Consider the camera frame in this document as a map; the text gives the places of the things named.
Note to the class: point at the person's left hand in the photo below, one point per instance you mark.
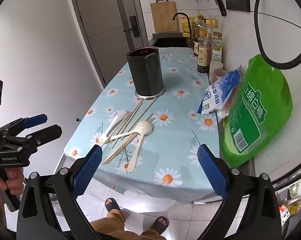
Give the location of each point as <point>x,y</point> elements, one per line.
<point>14,181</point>

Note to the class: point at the person's foot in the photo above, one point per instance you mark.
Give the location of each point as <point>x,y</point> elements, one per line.
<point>160,224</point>
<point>112,204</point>

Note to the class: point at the brown sauce bottle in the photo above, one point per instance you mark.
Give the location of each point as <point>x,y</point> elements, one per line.
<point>203,55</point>

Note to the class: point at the grey door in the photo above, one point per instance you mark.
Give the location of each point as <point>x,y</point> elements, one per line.
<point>100,17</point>

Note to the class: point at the clear bottle with yellow cap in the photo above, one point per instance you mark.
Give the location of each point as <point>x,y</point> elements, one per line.
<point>217,47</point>

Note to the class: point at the black kitchen sink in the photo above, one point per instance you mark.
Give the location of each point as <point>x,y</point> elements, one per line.
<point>168,42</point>

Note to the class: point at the black cylindrical utensil holder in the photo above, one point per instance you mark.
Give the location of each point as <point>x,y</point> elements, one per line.
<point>145,72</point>

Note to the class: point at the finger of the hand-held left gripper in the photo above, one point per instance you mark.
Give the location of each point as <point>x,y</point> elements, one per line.
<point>35,120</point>
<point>49,132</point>

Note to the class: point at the pile of wooden chopsticks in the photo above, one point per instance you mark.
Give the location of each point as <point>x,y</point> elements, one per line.
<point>114,153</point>

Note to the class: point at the blue daisy print tablecloth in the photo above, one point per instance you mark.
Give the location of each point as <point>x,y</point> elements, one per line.
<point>170,140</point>

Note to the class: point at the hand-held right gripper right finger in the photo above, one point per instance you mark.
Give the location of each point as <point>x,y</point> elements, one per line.
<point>213,172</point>

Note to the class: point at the green sugar bag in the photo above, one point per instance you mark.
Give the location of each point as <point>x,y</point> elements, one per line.
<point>255,120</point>

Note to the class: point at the black kitchen faucet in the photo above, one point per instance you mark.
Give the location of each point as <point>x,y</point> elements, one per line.
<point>180,13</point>

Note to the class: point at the brown fleece pants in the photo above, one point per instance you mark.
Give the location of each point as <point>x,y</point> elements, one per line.
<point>110,225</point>

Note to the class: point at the colourful packets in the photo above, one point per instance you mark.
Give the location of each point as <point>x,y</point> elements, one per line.
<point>294,200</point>

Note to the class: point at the person's left foot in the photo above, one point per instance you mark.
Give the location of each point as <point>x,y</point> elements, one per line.
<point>112,204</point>

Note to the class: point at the yellow oil jug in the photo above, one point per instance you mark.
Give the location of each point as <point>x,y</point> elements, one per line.
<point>186,26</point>

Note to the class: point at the white and blue salt bag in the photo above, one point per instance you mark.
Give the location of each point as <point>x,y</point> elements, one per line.
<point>215,97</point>

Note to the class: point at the glass bottle with yellow cap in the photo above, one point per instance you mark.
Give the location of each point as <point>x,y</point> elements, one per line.
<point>211,25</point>

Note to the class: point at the tall dark glass bottle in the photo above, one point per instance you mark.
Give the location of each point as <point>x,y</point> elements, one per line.
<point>198,27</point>

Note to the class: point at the person's right foot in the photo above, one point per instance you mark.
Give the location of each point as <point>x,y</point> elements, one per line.
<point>160,224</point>

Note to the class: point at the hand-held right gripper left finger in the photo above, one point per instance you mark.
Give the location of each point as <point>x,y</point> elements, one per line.
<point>88,172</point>

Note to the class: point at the wooden cutting board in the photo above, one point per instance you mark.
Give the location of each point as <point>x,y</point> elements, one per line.
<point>164,16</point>

